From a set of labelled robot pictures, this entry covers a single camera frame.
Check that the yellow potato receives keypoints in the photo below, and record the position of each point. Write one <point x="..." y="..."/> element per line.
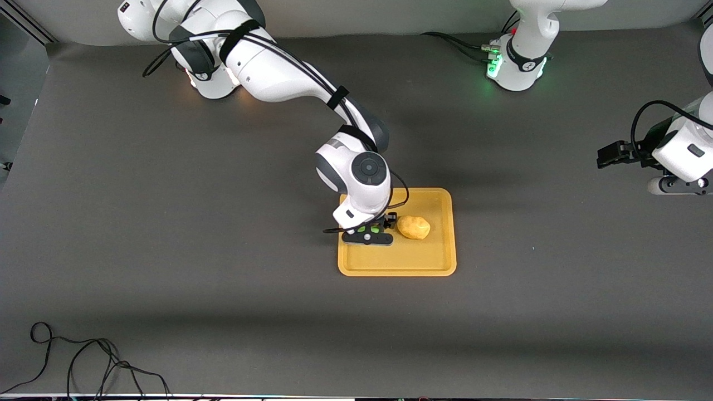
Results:
<point x="414" y="228"/>

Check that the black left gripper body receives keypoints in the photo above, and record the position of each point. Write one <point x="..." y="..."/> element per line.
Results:
<point x="641" y="151"/>

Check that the dark grey table mat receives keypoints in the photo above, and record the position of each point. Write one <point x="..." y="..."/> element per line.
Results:
<point x="334" y="334"/>

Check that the aluminium frame rail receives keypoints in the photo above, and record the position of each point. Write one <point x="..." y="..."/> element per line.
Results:
<point x="28" y="25"/>
<point x="707" y="22"/>

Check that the yellow plastic tray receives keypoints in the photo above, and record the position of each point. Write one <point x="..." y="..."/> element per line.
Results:
<point x="401" y="259"/>

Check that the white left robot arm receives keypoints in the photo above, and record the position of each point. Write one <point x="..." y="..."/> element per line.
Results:
<point x="526" y="55"/>

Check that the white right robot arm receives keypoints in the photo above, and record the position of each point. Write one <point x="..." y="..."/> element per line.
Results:
<point x="278" y="72"/>

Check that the green lime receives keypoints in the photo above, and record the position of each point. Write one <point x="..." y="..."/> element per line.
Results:
<point x="362" y="229"/>

